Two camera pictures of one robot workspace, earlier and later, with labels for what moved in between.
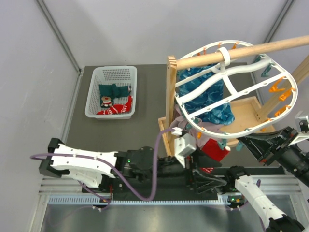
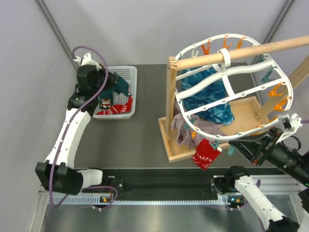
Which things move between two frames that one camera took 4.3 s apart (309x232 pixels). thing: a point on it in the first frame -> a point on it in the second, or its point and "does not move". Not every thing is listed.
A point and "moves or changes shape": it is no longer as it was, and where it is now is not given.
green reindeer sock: (106, 101) does not move
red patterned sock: (213, 149) moves or changes shape
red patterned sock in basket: (119, 108) does not move
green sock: (114, 90) moves or changes shape
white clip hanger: (231, 89) moves or changes shape
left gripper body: (187, 172) -> (110, 83)
